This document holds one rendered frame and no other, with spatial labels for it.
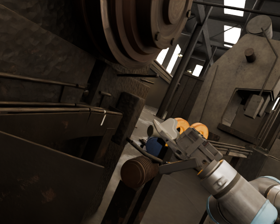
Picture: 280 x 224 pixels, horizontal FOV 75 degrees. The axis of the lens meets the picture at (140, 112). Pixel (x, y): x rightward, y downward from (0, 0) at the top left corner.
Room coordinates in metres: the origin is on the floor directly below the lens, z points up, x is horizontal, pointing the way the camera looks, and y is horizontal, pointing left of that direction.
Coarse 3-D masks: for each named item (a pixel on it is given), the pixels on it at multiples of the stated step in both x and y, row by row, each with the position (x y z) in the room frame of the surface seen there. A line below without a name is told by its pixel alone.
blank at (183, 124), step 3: (177, 120) 0.96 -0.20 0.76; (180, 120) 0.97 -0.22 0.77; (183, 120) 0.98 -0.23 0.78; (180, 123) 0.97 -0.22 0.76; (183, 123) 0.98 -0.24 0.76; (186, 123) 0.99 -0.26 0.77; (177, 126) 0.97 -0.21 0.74; (180, 126) 0.98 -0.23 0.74; (183, 126) 0.99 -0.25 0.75; (186, 126) 1.00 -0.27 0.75; (189, 126) 1.01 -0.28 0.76; (180, 129) 1.02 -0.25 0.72; (183, 129) 0.99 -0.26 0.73; (180, 132) 1.02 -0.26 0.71
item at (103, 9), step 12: (96, 0) 0.47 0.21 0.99; (108, 0) 0.47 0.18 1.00; (96, 12) 0.48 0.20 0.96; (108, 12) 0.48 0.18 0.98; (96, 24) 0.51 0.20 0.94; (108, 24) 0.50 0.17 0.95; (96, 36) 0.54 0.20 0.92; (108, 36) 0.51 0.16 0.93; (108, 48) 0.54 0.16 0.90; (120, 48) 0.58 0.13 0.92; (120, 60) 0.60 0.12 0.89; (132, 60) 0.66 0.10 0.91
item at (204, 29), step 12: (204, 12) 8.97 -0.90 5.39; (204, 24) 9.49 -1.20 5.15; (192, 36) 9.51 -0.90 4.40; (204, 36) 10.46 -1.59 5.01; (192, 48) 9.34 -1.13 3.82; (204, 48) 12.07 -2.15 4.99; (180, 60) 9.43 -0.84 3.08; (180, 72) 9.43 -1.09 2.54; (204, 72) 13.86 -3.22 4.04; (168, 96) 9.45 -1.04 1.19; (264, 120) 16.19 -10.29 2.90; (276, 120) 11.69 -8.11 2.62; (264, 144) 11.68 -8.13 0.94
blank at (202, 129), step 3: (195, 123) 1.06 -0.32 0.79; (198, 123) 1.06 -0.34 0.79; (192, 126) 1.04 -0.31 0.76; (195, 126) 1.03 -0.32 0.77; (198, 126) 1.04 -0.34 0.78; (201, 126) 1.05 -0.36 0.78; (204, 126) 1.06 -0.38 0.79; (198, 129) 1.04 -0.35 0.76; (201, 129) 1.06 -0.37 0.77; (204, 129) 1.07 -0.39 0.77; (207, 129) 1.08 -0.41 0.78; (201, 132) 1.07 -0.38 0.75; (204, 132) 1.07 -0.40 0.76; (207, 132) 1.09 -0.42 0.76; (204, 135) 1.08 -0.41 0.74; (207, 135) 1.09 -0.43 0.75
